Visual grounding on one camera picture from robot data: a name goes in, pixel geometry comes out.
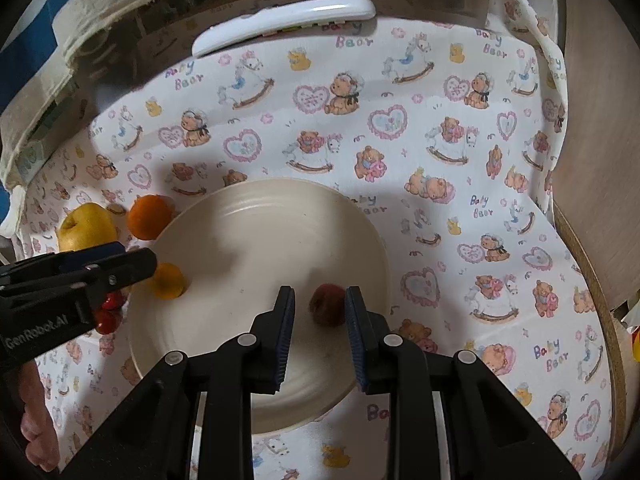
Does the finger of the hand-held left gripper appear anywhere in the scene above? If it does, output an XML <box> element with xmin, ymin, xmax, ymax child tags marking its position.
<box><xmin>0</xmin><ymin>241</ymin><xmax>127</xmax><ymax>284</ymax></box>
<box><xmin>10</xmin><ymin>248</ymin><xmax>159</xmax><ymax>307</ymax></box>

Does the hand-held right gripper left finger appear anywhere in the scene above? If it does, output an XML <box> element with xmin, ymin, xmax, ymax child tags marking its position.
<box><xmin>59</xmin><ymin>285</ymin><xmax>297</xmax><ymax>480</ymax></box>

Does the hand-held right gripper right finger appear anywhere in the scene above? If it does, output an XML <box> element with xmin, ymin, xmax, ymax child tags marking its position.
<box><xmin>345</xmin><ymin>286</ymin><xmax>581</xmax><ymax>480</ymax></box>

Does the yellow apple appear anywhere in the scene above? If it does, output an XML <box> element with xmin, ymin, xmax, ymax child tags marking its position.
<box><xmin>57</xmin><ymin>203</ymin><xmax>118</xmax><ymax>253</ymax></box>

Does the small yellow citrus fruit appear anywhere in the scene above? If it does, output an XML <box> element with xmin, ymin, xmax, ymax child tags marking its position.
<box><xmin>150</xmin><ymin>262</ymin><xmax>188</xmax><ymax>301</ymax></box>

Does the dark red small fruit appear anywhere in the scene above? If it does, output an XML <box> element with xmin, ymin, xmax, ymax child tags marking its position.
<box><xmin>308</xmin><ymin>283</ymin><xmax>347</xmax><ymax>327</ymax></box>

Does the orange tangerine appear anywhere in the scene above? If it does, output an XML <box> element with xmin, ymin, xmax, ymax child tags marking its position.
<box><xmin>126</xmin><ymin>194</ymin><xmax>176</xmax><ymax>241</ymax></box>

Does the white round plate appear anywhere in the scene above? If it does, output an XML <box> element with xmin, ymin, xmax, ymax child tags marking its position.
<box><xmin>127</xmin><ymin>178</ymin><xmax>391</xmax><ymax>435</ymax></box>

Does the person's left hand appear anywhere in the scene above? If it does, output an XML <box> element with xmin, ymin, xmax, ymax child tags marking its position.
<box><xmin>21</xmin><ymin>360</ymin><xmax>60</xmax><ymax>473</ymax></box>

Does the bear printed tablecloth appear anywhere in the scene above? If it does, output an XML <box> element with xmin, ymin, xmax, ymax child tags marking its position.
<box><xmin>10</xmin><ymin>0</ymin><xmax>618</xmax><ymax>480</ymax></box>

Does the cream blue orange striped cloth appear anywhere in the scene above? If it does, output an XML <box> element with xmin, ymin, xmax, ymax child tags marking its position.
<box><xmin>0</xmin><ymin>0</ymin><xmax>273</xmax><ymax>231</ymax></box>

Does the yellow red plastic item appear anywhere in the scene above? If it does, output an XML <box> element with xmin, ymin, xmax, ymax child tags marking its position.
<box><xmin>620</xmin><ymin>310</ymin><xmax>640</xmax><ymax>363</ymax></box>

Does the white remote control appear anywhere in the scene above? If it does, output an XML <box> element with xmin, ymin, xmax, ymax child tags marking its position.
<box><xmin>191</xmin><ymin>0</ymin><xmax>376</xmax><ymax>59</ymax></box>

